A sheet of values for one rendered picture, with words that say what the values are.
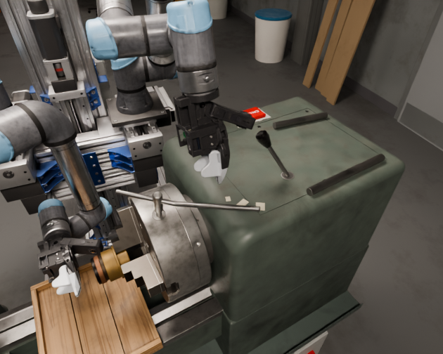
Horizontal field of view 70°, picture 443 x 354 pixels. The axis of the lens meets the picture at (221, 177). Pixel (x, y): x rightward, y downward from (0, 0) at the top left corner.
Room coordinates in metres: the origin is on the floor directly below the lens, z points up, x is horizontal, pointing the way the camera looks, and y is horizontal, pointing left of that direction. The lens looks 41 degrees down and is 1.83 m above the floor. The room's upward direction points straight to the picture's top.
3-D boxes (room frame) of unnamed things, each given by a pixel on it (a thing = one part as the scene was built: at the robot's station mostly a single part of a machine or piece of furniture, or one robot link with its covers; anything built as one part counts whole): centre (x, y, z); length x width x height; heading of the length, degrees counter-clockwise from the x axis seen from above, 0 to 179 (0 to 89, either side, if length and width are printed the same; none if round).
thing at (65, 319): (0.45, 0.38, 0.88); 0.36 x 0.30 x 0.04; 29
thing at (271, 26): (4.84, -0.72, 0.31); 0.52 x 0.51 x 0.63; 111
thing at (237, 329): (0.78, -0.17, 0.43); 0.60 x 0.48 x 0.86; 119
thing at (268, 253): (0.78, -0.17, 1.06); 0.59 x 0.48 x 0.39; 119
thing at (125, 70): (1.22, 0.36, 1.33); 0.13 x 0.12 x 0.14; 106
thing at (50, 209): (0.67, 0.53, 1.07); 0.11 x 0.08 x 0.09; 30
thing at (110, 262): (0.50, 0.30, 1.08); 0.09 x 0.09 x 0.09; 29
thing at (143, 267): (0.45, 0.19, 1.09); 0.12 x 0.11 x 0.05; 29
